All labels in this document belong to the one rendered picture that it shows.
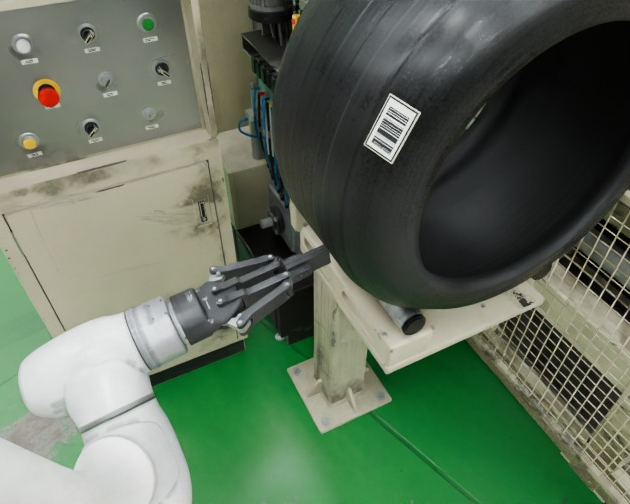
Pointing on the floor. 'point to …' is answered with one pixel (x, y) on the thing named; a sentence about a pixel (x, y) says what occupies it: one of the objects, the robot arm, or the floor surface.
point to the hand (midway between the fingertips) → (307, 262)
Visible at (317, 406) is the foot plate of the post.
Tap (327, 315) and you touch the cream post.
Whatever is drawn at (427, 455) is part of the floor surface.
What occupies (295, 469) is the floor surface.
